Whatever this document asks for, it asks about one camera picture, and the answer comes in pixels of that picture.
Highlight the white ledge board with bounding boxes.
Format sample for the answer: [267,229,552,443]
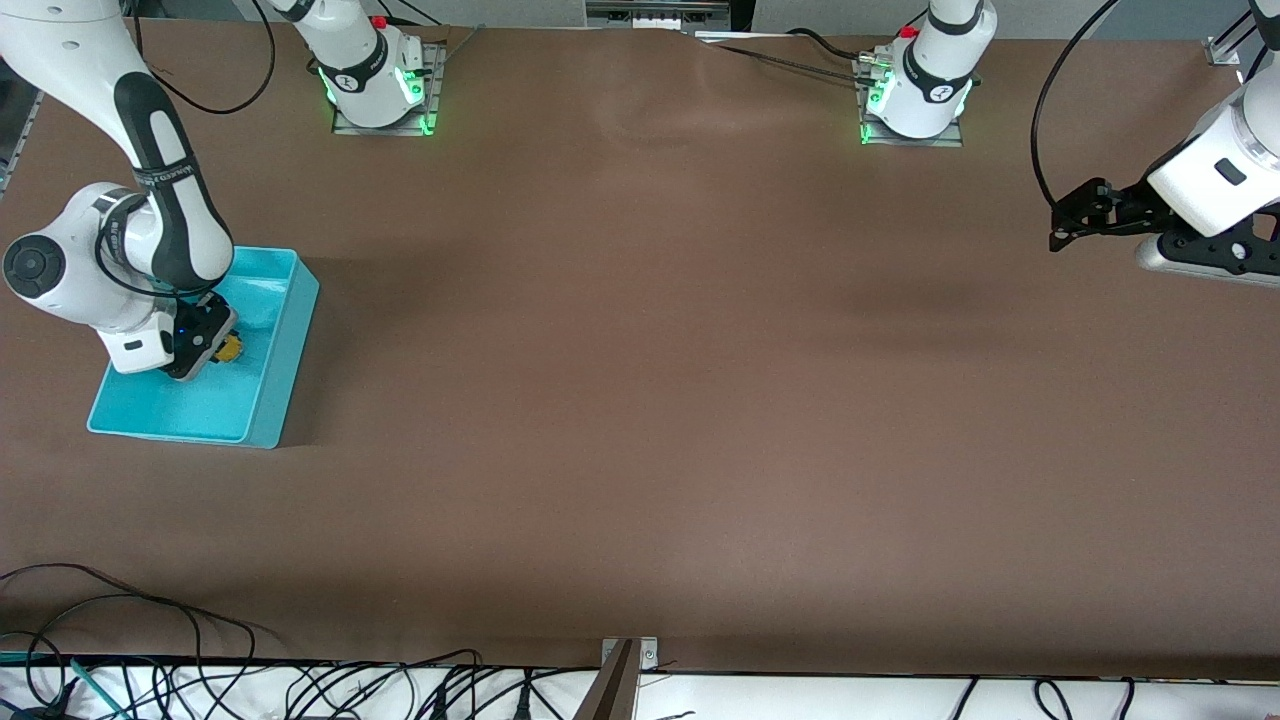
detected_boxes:
[0,662,1280,720]

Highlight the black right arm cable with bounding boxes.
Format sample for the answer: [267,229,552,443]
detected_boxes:
[95,0,278,301]

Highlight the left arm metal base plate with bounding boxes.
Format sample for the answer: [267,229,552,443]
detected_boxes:
[858,50,963,148]

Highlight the aluminium frame rail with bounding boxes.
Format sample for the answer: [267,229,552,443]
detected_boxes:
[0,88,46,191]

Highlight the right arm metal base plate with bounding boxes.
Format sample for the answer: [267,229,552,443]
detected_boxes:
[332,40,448,137]

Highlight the tangled black cables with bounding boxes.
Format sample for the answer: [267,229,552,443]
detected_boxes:
[0,563,561,720]

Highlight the teal plastic bin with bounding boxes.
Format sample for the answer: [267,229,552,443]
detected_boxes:
[87,246,322,450]

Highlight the silver metal bracket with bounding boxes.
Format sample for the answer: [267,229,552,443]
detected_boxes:
[601,637,660,671]

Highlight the grey metal post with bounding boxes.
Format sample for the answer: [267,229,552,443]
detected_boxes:
[573,640,641,720]

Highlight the black cable to base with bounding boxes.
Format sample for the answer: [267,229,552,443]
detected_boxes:
[700,28,873,86]

